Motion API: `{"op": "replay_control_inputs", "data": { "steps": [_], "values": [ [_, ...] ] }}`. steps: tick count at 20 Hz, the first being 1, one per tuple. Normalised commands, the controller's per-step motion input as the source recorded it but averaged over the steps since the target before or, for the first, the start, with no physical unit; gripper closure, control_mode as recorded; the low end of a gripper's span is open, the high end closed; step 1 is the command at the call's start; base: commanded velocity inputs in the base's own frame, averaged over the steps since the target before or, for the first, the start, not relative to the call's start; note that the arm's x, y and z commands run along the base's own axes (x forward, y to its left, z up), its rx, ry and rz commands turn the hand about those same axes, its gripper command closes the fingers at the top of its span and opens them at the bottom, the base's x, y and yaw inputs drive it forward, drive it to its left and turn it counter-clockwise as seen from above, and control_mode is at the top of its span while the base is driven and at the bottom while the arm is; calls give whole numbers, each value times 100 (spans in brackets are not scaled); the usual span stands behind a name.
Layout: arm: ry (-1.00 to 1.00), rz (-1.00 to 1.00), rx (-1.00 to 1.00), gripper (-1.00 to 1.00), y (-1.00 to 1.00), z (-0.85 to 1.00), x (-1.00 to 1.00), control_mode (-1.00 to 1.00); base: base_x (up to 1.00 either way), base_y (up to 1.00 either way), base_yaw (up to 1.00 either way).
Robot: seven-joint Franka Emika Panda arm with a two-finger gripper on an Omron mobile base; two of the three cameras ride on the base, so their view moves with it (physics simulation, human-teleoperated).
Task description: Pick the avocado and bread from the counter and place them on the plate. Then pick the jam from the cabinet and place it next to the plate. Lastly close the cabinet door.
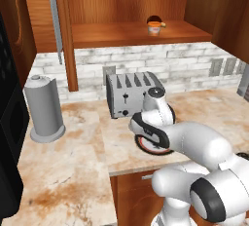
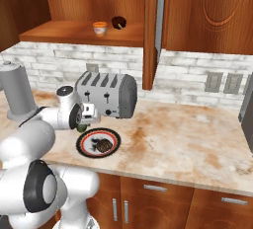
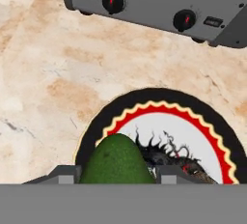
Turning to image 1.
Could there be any white plate with red rim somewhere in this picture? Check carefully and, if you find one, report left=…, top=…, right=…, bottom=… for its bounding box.
left=133, top=104, right=177, bottom=157

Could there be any orange jam jar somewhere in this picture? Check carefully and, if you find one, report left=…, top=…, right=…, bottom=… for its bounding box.
left=146, top=15, right=167, bottom=37

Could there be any wooden base cabinet door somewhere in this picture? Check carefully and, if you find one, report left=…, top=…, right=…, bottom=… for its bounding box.
left=110, top=169, right=170, bottom=226

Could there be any grey four-slot toaster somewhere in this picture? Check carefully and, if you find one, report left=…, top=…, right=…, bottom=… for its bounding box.
left=105, top=71, right=166, bottom=120

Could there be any grey paper towel holder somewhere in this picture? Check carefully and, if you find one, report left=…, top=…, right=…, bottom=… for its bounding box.
left=22, top=74, right=67, bottom=144

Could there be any black fridge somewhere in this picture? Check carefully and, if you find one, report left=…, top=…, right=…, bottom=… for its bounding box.
left=0, top=11, right=31, bottom=222

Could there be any grey metal fixture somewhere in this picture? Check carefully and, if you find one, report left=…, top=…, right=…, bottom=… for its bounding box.
left=235, top=61, right=249, bottom=102

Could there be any wooden side panel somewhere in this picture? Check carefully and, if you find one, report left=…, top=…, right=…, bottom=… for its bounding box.
left=0, top=0, right=39, bottom=89

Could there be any wooden wall cabinet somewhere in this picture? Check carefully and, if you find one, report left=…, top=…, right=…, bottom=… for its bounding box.
left=53, top=0, right=214, bottom=93

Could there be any grey base cabinet handle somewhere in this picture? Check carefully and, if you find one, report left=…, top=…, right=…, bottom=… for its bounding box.
left=141, top=172, right=156, bottom=181

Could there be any grey wall outlet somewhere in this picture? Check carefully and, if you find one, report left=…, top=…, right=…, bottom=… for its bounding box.
left=223, top=56, right=238, bottom=76
left=208, top=57, right=225, bottom=78

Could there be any grey cabinet door handle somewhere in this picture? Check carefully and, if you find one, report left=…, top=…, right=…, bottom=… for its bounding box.
left=46, top=0, right=64, bottom=66

